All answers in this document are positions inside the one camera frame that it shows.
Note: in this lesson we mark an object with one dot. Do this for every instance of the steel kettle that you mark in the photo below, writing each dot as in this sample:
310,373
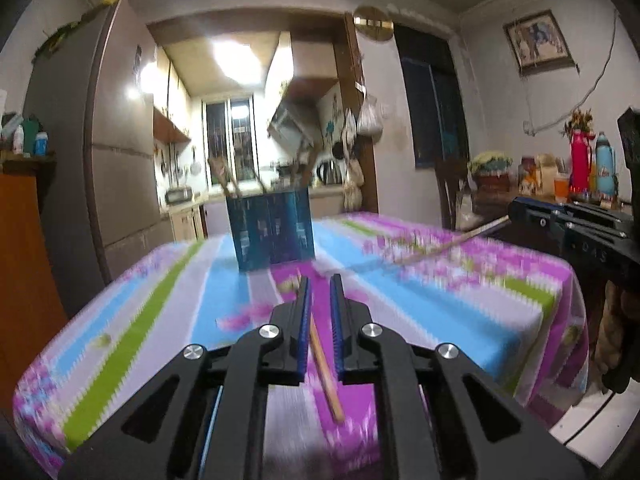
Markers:
329,172

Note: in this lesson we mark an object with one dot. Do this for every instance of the orange cup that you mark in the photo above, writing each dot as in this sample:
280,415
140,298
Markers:
562,189

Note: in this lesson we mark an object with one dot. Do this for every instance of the upper kitchen cabinets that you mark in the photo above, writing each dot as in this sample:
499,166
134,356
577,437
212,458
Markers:
170,105

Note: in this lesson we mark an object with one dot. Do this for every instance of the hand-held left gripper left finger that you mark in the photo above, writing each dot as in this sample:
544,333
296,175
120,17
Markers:
302,332

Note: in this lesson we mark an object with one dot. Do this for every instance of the ceiling light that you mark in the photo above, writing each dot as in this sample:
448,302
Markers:
240,60

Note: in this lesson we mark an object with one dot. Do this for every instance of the blue thermos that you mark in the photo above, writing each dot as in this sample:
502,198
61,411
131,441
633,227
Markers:
605,165

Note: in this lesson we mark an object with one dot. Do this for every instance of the barred kitchen window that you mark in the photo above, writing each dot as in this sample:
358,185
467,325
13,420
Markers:
230,140

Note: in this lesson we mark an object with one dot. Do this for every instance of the small countertop oven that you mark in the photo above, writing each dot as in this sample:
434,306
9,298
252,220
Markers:
178,195

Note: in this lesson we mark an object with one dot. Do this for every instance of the person's right hand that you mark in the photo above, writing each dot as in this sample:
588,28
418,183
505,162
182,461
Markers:
617,340

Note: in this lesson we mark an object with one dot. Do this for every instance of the red thermos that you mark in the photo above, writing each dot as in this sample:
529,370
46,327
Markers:
580,165

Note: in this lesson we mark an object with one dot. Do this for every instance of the grey refrigerator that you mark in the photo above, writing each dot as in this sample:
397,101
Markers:
120,160

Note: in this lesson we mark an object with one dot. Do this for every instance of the hanging cloth bags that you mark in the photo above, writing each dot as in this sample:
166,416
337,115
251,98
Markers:
352,185

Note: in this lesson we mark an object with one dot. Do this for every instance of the blue canister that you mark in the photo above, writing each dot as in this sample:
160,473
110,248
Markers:
41,144

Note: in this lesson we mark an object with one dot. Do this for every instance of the white bottle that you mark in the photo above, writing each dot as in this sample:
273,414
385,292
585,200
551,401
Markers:
18,140

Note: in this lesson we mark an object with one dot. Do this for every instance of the range hood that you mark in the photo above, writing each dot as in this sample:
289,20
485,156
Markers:
295,122

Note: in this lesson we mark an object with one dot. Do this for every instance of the blue perforated utensil holder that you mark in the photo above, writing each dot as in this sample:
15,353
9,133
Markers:
270,230

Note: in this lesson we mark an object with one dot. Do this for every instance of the gold round wall ornament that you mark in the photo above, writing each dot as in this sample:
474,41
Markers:
374,22

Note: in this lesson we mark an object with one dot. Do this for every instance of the dark window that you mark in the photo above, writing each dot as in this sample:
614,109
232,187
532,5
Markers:
435,100

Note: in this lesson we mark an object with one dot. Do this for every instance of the floral striped tablecloth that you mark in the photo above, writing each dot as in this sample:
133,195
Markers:
150,320

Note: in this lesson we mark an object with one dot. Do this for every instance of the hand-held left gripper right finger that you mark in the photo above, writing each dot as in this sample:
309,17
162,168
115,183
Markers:
338,332

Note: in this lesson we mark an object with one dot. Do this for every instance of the framed picture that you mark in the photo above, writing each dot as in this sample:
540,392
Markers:
539,40

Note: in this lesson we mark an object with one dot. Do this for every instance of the dried flower bouquet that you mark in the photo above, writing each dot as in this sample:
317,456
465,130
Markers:
577,121

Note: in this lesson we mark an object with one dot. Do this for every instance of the wooden chair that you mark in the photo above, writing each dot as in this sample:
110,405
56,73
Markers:
452,190

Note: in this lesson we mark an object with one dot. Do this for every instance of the dark side table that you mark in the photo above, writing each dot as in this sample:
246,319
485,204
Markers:
492,210

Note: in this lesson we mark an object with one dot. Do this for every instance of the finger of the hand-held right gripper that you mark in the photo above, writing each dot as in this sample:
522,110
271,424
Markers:
542,227
575,214

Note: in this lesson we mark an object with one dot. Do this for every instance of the orange wooden cabinet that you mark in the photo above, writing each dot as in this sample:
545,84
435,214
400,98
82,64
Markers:
25,260

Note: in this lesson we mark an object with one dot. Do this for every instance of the white plastic bag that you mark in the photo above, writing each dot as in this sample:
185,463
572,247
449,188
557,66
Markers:
370,117

